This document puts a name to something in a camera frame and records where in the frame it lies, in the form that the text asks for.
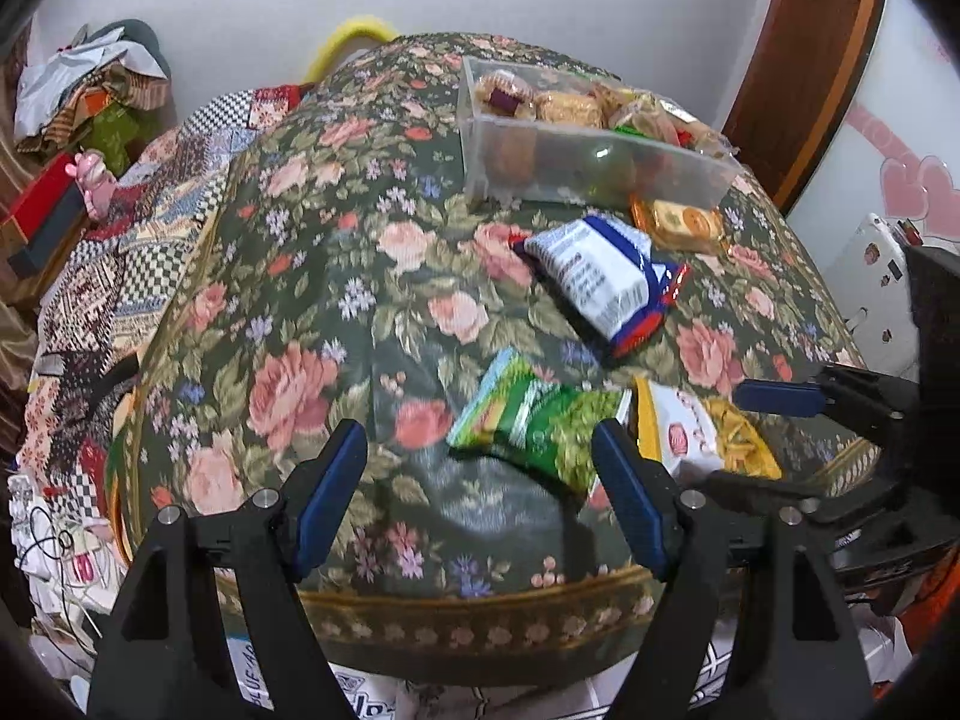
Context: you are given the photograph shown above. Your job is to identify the green cloth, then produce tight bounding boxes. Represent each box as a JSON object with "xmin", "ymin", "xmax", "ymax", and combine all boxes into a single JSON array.
[{"xmin": 90, "ymin": 101, "xmax": 147, "ymax": 173}]

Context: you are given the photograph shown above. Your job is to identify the grey box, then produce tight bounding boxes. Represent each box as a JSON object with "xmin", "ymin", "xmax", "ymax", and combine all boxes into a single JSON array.
[{"xmin": 7, "ymin": 187, "xmax": 87, "ymax": 271}]

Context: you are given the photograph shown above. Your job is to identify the yellow and white snack packet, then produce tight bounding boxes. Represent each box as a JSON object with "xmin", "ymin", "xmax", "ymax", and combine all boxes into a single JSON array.
[{"xmin": 634, "ymin": 376, "xmax": 785, "ymax": 488}]

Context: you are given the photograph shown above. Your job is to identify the orange cloth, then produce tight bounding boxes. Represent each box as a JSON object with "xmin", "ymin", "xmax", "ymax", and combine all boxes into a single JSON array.
[{"xmin": 896, "ymin": 570, "xmax": 955, "ymax": 691}]

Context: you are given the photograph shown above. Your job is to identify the orange-edged biscuit packet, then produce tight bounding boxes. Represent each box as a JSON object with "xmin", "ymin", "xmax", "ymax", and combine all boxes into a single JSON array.
[{"xmin": 630, "ymin": 195, "xmax": 728, "ymax": 252}]

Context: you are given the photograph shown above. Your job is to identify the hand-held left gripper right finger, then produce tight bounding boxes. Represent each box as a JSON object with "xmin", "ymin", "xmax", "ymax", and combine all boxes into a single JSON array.
[{"xmin": 591, "ymin": 418, "xmax": 875, "ymax": 720}]

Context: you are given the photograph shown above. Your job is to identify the brown cake packet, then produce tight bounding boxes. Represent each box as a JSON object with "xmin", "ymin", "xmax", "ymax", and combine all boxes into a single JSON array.
[{"xmin": 484, "ymin": 131, "xmax": 537, "ymax": 181}]

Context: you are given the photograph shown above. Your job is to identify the printed floor mat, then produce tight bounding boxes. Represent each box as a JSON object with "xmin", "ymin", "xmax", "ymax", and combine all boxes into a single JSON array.
[{"xmin": 225, "ymin": 637, "xmax": 736, "ymax": 720}]

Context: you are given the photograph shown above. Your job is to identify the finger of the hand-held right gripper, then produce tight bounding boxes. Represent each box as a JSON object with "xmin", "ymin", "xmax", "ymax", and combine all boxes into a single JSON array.
[
  {"xmin": 705, "ymin": 469, "xmax": 905, "ymax": 527},
  {"xmin": 733, "ymin": 364, "xmax": 923, "ymax": 466}
]

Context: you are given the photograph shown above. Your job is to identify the pink heart stickers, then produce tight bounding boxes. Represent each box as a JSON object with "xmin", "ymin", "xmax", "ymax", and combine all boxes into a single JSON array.
[{"xmin": 847, "ymin": 105, "xmax": 960, "ymax": 224}]

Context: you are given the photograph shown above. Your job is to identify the white appliance with stickers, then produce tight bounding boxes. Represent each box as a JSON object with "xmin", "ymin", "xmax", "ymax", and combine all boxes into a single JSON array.
[{"xmin": 821, "ymin": 212, "xmax": 923, "ymax": 380}]

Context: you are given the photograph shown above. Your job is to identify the pink plush toy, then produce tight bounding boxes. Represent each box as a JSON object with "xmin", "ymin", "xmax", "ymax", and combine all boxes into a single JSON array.
[{"xmin": 66, "ymin": 150, "xmax": 121, "ymax": 222}]

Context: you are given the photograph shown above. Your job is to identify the red box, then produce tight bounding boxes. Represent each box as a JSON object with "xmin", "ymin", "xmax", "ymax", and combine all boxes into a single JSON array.
[{"xmin": 0, "ymin": 152, "xmax": 83, "ymax": 241}]

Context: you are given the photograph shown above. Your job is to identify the green pea snack packet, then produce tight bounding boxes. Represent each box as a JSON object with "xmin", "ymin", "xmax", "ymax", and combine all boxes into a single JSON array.
[{"xmin": 448, "ymin": 349, "xmax": 635, "ymax": 496}]

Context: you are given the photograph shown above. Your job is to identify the floral tablecloth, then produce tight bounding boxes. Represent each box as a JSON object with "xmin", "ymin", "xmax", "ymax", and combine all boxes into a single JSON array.
[{"xmin": 124, "ymin": 31, "xmax": 882, "ymax": 683}]

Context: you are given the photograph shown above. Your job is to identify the frosted sliding door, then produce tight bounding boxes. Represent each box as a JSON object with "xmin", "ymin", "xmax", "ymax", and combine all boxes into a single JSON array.
[{"xmin": 780, "ymin": 0, "xmax": 960, "ymax": 383}]

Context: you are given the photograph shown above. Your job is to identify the yellow foam tube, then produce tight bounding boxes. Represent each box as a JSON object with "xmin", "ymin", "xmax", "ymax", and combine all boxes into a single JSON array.
[{"xmin": 304, "ymin": 15, "xmax": 402, "ymax": 83}]

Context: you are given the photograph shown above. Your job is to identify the clear plastic storage box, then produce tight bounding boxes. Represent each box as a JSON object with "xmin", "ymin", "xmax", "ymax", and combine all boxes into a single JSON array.
[{"xmin": 459, "ymin": 55, "xmax": 740, "ymax": 211}]

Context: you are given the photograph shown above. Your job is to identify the striped curtain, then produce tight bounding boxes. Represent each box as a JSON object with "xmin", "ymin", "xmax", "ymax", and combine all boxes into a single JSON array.
[{"xmin": 0, "ymin": 22, "xmax": 46, "ymax": 481}]

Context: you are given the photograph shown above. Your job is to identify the pile of clothes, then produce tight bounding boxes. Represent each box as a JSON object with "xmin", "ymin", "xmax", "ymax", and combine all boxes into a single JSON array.
[{"xmin": 15, "ymin": 22, "xmax": 170, "ymax": 155}]

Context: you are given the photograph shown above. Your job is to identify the wooden wardrobe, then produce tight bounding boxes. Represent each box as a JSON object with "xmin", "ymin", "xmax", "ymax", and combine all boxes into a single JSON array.
[{"xmin": 721, "ymin": 0, "xmax": 890, "ymax": 215}]

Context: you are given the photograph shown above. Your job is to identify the cake packet purple filling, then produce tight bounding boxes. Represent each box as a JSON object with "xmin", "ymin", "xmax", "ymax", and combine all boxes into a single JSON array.
[{"xmin": 478, "ymin": 71, "xmax": 537, "ymax": 121}]

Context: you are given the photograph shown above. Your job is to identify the blue and white snack packet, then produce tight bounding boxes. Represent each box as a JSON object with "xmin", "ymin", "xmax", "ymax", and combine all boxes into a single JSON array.
[{"xmin": 510, "ymin": 215, "xmax": 691, "ymax": 357}]

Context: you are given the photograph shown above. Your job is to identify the dark chair back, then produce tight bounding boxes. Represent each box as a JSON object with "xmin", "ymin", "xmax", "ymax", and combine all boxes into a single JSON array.
[{"xmin": 112, "ymin": 19, "xmax": 175, "ymax": 80}]

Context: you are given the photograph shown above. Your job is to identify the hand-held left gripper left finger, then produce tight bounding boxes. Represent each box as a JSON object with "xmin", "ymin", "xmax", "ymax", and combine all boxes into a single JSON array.
[{"xmin": 86, "ymin": 418, "xmax": 368, "ymax": 720}]

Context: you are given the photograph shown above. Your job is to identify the patchwork quilt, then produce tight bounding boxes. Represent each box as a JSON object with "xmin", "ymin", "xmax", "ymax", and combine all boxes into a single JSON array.
[{"xmin": 15, "ymin": 86, "xmax": 316, "ymax": 578}]

